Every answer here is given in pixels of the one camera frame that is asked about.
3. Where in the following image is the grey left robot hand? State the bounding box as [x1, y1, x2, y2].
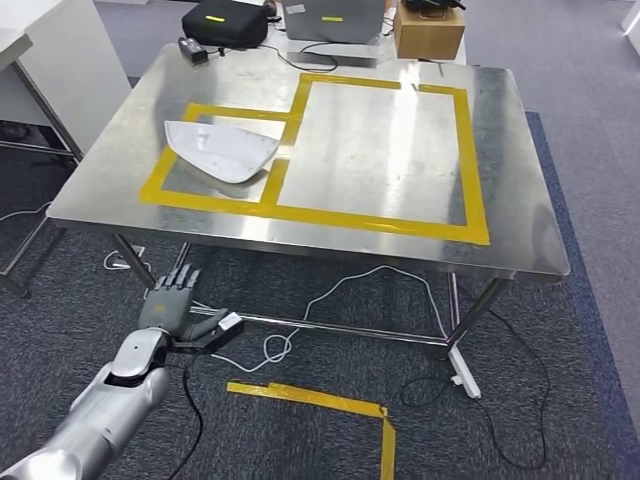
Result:
[137, 263, 229, 344]

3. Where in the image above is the white plastic shell part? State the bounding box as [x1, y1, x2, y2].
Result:
[164, 119, 281, 186]

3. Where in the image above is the stainless steel workbench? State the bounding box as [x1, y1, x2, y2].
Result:
[45, 41, 572, 362]

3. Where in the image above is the square floor socket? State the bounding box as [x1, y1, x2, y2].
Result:
[117, 245, 147, 271]

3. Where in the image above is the yellow tape square outline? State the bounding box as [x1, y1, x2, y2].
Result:
[226, 380, 397, 480]

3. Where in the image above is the black power adapter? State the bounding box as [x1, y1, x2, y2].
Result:
[177, 36, 210, 66]

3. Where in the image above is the white cabinet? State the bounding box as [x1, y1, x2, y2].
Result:
[0, 0, 133, 158]

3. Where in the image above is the black zip carry case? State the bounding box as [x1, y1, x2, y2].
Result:
[181, 0, 271, 50]

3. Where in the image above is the grey laptop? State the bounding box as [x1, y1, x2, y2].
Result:
[281, 0, 387, 46]

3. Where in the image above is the white power strip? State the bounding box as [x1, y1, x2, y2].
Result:
[446, 344, 482, 401]

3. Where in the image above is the brown cardboard box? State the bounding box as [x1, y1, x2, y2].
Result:
[392, 3, 466, 62]

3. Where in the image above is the black device with antennas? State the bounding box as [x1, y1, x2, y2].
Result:
[402, 0, 467, 13]

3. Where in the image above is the white lit display plinth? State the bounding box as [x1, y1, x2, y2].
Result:
[621, 0, 640, 36]

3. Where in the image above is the black camera bracket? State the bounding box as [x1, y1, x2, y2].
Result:
[172, 321, 246, 356]

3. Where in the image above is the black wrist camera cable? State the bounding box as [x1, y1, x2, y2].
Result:
[167, 354, 206, 480]

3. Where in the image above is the white floor cable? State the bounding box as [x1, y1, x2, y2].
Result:
[0, 201, 54, 225]
[210, 264, 448, 374]

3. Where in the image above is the black adapter cable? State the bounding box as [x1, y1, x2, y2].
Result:
[205, 40, 340, 74]

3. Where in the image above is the steel frame side table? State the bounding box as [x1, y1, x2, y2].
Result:
[0, 29, 85, 299]

